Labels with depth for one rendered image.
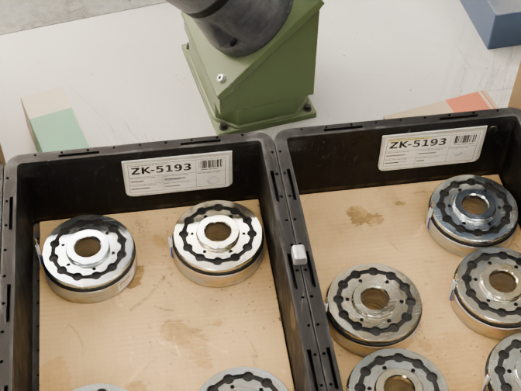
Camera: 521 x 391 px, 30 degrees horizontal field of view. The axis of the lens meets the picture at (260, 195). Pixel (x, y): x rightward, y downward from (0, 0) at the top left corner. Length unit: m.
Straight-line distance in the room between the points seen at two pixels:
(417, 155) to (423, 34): 0.48
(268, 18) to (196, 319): 0.45
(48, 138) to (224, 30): 0.28
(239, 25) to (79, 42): 0.37
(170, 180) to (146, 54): 0.47
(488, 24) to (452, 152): 0.45
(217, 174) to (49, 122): 0.34
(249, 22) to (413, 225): 0.36
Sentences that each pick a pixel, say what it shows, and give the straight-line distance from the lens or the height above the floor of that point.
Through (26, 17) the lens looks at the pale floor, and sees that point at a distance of 2.80.
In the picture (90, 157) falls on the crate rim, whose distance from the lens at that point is 1.10.
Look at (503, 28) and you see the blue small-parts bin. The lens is 1.59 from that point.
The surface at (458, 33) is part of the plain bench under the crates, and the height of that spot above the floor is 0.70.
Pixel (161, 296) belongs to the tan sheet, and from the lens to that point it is 1.09.
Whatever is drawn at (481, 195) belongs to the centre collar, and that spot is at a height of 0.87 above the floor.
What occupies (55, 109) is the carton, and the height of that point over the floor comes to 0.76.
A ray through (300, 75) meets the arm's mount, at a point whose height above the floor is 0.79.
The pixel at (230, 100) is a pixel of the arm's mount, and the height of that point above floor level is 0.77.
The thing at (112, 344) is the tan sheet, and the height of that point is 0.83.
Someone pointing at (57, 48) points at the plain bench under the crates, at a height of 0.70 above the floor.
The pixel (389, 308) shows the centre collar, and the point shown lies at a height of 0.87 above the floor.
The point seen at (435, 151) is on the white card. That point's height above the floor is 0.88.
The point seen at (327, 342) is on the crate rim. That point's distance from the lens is 0.94.
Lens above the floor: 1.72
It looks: 49 degrees down
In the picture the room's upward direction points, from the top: 1 degrees clockwise
